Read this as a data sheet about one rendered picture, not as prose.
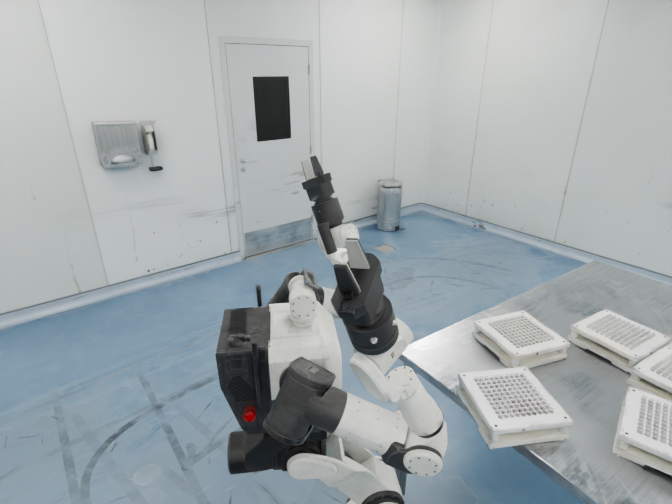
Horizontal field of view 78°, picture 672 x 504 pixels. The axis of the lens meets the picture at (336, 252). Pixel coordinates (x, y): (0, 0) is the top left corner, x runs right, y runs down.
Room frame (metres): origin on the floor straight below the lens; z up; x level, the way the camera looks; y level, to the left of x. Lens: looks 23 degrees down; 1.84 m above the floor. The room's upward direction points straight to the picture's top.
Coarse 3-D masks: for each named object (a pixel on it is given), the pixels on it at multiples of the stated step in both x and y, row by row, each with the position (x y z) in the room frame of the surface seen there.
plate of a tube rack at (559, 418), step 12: (468, 372) 1.11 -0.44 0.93; (480, 372) 1.11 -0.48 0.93; (492, 372) 1.11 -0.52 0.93; (504, 372) 1.11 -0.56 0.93; (516, 372) 1.11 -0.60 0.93; (528, 372) 1.11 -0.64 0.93; (468, 384) 1.05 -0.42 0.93; (504, 384) 1.05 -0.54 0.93; (540, 384) 1.05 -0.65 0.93; (480, 396) 0.99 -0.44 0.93; (480, 408) 0.95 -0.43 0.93; (492, 420) 0.90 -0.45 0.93; (504, 420) 0.90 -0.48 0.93; (516, 420) 0.90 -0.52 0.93; (528, 420) 0.90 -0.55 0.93; (540, 420) 0.90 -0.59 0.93; (552, 420) 0.90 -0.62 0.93; (564, 420) 0.90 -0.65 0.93; (492, 432) 0.86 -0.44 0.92; (504, 432) 0.87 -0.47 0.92; (516, 432) 0.87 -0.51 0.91
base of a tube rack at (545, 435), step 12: (456, 384) 1.10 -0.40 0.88; (468, 396) 1.04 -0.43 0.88; (468, 408) 1.00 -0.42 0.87; (480, 420) 0.94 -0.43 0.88; (480, 432) 0.92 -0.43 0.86; (528, 432) 0.90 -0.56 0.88; (540, 432) 0.90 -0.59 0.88; (552, 432) 0.90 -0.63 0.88; (492, 444) 0.86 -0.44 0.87; (504, 444) 0.87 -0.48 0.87; (516, 444) 0.87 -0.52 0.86
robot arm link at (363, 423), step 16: (352, 400) 0.68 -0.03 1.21; (352, 416) 0.65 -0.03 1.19; (368, 416) 0.66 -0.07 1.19; (384, 416) 0.67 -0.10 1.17; (400, 416) 0.68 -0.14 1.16; (336, 432) 0.64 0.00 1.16; (352, 432) 0.63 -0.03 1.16; (368, 432) 0.63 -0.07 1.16; (384, 432) 0.64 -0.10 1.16; (400, 432) 0.64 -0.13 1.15; (368, 448) 0.63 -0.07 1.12; (384, 448) 0.63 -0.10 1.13; (400, 448) 0.62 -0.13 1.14; (416, 448) 0.60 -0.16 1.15; (432, 448) 0.60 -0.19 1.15; (400, 464) 0.61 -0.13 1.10; (416, 464) 0.60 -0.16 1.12; (432, 464) 0.59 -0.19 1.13
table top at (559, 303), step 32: (544, 288) 1.82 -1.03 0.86; (576, 288) 1.82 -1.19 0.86; (608, 288) 1.82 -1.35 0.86; (640, 288) 1.82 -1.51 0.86; (544, 320) 1.53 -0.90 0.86; (576, 320) 1.53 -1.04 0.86; (640, 320) 1.53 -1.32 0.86; (416, 352) 1.31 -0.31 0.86; (448, 352) 1.31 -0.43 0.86; (480, 352) 1.31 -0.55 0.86; (576, 352) 1.31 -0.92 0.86; (448, 384) 1.13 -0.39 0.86; (544, 384) 1.13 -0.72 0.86; (576, 384) 1.13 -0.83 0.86; (608, 384) 1.13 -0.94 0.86; (576, 416) 0.99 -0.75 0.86; (608, 416) 0.99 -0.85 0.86; (544, 448) 0.87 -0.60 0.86; (576, 448) 0.87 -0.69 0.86; (608, 448) 0.87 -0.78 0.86; (576, 480) 0.76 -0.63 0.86; (608, 480) 0.76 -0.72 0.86; (640, 480) 0.76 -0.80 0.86
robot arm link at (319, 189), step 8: (320, 176) 1.21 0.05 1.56; (328, 176) 1.22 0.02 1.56; (304, 184) 1.27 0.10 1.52; (312, 184) 1.23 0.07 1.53; (320, 184) 1.22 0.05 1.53; (328, 184) 1.23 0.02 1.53; (312, 192) 1.24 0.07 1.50; (320, 192) 1.21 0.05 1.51; (328, 192) 1.22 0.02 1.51; (312, 200) 1.24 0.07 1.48; (320, 200) 1.22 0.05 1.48; (328, 200) 1.22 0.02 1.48; (336, 200) 1.23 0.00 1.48; (312, 208) 1.22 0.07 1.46; (320, 208) 1.20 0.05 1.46; (328, 208) 1.20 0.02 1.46; (336, 208) 1.21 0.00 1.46; (320, 216) 1.20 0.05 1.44
